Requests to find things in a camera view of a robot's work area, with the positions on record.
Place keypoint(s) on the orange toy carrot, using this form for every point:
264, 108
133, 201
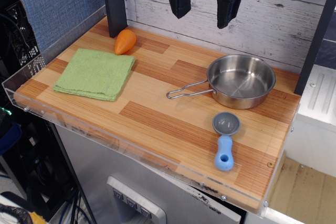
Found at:
126, 39

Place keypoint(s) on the silver steel pot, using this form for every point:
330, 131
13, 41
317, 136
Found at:
235, 81

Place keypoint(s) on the blue grey toy scoop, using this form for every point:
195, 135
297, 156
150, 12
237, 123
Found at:
225, 125

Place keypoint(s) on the green folded cloth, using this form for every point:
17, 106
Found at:
95, 74

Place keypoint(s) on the clear acrylic table guard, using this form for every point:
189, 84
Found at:
174, 136

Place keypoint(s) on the white appliance block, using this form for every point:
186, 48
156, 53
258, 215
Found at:
311, 138

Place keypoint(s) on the black plastic crate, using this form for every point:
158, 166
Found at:
18, 42

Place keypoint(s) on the silver metal cabinet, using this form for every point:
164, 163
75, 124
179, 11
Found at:
93, 163

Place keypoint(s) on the dark left frame post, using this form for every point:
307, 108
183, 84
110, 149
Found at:
116, 16

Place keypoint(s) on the dark frame post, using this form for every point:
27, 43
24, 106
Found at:
116, 16
315, 46

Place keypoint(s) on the dark right frame post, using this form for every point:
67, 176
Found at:
315, 46

